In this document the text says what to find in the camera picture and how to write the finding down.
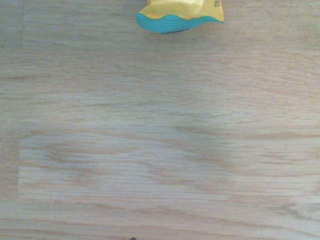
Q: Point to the yellow and teal protein bar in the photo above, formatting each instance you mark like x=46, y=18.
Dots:
x=175, y=15

